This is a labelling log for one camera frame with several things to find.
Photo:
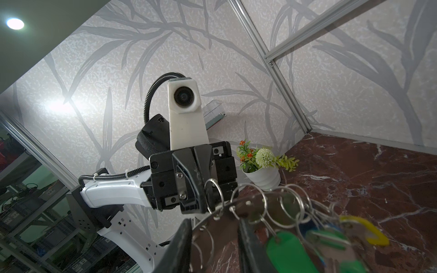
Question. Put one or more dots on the clear plastic wall shelf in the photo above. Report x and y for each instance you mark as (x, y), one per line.
(213, 113)

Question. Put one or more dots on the aluminium frame crossbar back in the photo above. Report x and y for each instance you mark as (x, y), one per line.
(339, 11)

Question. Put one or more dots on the potted artificial flower plant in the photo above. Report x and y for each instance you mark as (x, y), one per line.
(262, 167)

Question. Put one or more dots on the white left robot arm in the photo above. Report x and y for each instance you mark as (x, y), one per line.
(98, 202)

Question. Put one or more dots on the aluminium frame post right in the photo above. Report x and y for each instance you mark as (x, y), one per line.
(271, 66)

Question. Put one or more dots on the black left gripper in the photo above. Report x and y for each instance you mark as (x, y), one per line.
(196, 179)

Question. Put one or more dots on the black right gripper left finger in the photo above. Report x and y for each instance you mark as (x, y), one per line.
(177, 256)

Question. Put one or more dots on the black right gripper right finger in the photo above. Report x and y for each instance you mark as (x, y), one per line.
(252, 256)

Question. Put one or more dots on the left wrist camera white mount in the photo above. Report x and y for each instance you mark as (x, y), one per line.
(187, 125)

